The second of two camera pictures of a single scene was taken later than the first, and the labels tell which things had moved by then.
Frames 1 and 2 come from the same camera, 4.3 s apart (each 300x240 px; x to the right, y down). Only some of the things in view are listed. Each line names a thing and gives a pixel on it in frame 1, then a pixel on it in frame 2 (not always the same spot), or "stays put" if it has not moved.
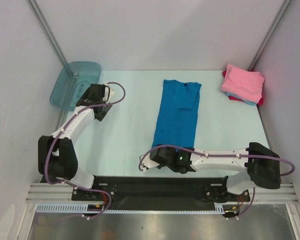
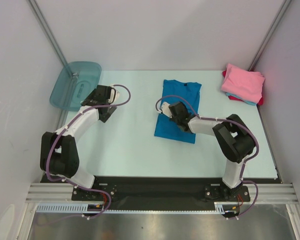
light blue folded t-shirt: [245, 101] stays put
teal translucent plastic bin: [75, 79] stays put
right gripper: [159, 156] -> [176, 120]
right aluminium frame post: [256, 59] stays put
